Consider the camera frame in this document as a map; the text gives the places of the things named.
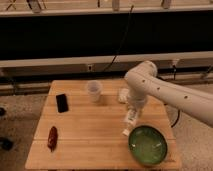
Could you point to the pale gripper body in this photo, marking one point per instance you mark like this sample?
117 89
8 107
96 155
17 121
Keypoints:
137 112

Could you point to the white plastic bottle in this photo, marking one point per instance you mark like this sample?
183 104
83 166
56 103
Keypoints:
130 121

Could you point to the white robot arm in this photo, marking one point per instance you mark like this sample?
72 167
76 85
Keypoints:
142 81

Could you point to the green ceramic bowl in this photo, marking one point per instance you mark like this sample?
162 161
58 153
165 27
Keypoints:
147 145

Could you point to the clear plastic cup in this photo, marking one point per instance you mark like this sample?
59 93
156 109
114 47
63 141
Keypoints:
94 89

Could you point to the wooden table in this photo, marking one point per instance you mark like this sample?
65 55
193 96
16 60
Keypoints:
90 135

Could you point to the black rectangular phone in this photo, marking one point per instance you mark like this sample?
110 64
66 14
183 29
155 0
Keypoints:
62 104

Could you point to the white wall socket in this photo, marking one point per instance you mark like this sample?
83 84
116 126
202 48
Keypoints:
90 68

